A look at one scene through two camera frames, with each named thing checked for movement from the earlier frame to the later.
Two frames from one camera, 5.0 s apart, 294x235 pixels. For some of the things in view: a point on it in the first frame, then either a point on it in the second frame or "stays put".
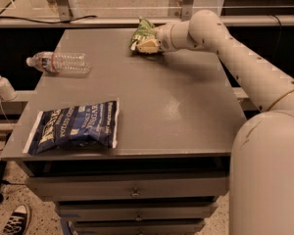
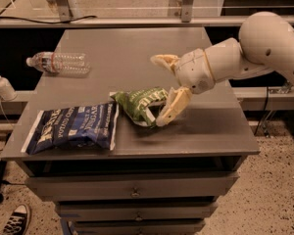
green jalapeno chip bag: x=143 y=32 -> x=141 y=105
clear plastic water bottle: x=61 y=64 stays put
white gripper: x=164 y=38 -> x=192 y=70
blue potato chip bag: x=91 y=124 stays put
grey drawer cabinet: x=177 y=117 stays put
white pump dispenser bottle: x=3 y=87 stays put
